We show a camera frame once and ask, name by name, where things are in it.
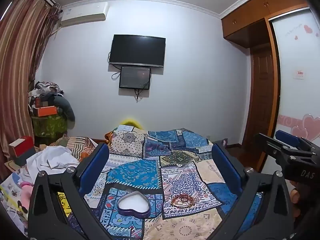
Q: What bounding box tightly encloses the white crumpled cloth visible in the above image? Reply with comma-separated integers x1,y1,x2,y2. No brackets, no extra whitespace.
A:
27,145,81,181

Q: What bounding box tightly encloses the pile of mixed jewelry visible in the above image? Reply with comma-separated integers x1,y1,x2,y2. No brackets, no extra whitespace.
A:
171,194,195,207

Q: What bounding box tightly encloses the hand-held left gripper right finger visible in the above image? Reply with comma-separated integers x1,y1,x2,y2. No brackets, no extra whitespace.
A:
211,143,295,240

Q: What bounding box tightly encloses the white air conditioner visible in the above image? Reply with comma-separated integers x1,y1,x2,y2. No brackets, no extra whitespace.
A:
61,2,108,27

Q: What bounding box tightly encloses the small black wall monitor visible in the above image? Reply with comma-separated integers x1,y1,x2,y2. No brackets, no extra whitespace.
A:
119,66,152,90

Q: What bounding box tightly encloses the patchwork patterned bedspread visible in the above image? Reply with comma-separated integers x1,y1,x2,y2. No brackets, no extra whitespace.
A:
66,126,267,240

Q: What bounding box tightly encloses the red box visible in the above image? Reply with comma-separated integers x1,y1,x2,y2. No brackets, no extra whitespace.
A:
9,135,34,157

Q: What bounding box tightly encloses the wooden wardrobe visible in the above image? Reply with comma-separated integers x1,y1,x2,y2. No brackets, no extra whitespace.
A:
221,0,310,147

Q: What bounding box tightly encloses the black wall television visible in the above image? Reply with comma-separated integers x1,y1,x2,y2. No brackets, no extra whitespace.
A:
108,34,166,68

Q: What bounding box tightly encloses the purple heart-shaped tin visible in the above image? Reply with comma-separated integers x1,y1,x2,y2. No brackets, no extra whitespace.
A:
117,191,151,217

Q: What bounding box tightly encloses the brown wooden door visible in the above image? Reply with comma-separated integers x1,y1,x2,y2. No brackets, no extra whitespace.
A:
249,47,273,146

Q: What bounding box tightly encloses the white heart-print sliding door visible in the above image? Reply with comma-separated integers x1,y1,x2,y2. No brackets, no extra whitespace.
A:
271,7,320,147

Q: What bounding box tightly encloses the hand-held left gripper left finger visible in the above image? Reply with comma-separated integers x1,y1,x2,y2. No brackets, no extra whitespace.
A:
27,143,113,240

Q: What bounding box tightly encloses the green patterned bag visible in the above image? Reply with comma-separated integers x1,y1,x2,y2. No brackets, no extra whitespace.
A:
32,115,67,138

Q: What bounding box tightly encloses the cartoon print sheet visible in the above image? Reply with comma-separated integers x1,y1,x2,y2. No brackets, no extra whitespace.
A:
0,169,69,237

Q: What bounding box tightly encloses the orange box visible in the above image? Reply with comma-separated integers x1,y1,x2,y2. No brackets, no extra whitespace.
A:
37,106,59,117

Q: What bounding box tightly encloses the orange striped cloth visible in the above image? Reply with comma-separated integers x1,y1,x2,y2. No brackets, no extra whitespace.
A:
50,136,98,161

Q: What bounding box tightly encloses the person's right hand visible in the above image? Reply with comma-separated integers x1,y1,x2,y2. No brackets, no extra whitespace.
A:
290,186,304,219

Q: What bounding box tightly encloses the grey cushion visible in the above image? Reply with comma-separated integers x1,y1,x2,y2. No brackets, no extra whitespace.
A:
53,96,76,130

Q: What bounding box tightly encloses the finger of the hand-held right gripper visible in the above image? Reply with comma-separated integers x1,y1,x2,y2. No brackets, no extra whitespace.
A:
254,132,317,166
275,129,320,153

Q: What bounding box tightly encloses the yellow object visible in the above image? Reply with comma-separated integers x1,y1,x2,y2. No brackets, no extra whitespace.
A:
119,117,143,128

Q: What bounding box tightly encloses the pile of clothes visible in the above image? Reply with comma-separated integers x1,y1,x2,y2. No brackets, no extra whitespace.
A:
28,81,65,98

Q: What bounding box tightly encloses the striped brown curtain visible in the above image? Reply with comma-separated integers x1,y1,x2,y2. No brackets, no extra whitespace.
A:
0,0,62,180

